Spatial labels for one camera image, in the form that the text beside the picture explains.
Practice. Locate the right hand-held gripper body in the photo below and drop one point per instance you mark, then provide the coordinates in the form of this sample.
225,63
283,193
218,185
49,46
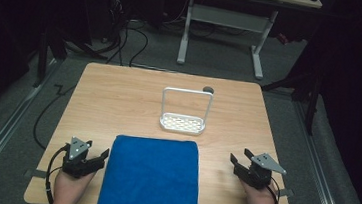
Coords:
257,176

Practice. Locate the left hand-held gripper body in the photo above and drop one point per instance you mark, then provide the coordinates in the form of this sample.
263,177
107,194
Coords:
76,164

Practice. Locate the blue towel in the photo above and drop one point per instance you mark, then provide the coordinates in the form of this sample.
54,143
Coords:
149,179

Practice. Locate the person's left hand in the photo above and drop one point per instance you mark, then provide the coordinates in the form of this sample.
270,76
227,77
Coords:
68,188

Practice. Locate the person's right hand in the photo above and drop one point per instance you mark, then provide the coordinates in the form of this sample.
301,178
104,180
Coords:
263,203

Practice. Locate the grey tape strip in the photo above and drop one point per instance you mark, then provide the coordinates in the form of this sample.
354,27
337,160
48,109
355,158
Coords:
35,173
286,192

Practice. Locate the white towel rack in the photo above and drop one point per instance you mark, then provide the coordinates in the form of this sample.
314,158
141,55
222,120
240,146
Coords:
182,124

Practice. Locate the small dark round object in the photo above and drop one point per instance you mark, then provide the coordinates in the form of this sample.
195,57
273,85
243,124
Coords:
208,89

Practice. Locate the black metal stand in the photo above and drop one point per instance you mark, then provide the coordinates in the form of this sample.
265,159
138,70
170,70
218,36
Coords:
312,94
42,58

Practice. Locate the white-legged desk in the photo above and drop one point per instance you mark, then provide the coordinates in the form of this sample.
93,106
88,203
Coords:
227,17

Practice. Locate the black computer tower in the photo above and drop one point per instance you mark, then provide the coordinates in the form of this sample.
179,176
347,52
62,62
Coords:
118,5

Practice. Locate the metal floor rail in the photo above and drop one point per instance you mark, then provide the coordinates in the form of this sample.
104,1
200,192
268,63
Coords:
1,136
321,175

